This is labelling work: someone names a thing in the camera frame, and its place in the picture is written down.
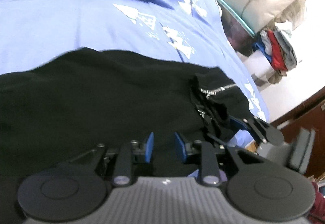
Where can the brown wooden cabinet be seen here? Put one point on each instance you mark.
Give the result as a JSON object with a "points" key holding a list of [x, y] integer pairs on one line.
{"points": [[302, 117]]}

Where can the pile of colourful clothes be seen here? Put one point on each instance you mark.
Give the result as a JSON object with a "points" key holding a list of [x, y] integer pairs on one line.
{"points": [[278, 52]]}

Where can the dark red cloth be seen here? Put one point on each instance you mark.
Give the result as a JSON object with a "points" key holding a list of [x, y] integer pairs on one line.
{"points": [[318, 201]]}

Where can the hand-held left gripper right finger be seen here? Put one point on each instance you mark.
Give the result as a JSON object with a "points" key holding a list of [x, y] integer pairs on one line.
{"points": [[179, 148]]}

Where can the black pants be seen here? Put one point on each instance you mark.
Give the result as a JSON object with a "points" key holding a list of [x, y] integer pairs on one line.
{"points": [[101, 102]]}

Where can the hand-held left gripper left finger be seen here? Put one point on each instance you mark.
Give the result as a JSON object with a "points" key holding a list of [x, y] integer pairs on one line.
{"points": [[149, 147]]}

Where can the blue printed bed sheet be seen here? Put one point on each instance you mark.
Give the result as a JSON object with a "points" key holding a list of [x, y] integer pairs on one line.
{"points": [[76, 18]]}

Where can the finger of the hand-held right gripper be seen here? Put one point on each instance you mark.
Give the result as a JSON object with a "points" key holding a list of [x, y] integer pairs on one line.
{"points": [[240, 125], [215, 139]]}

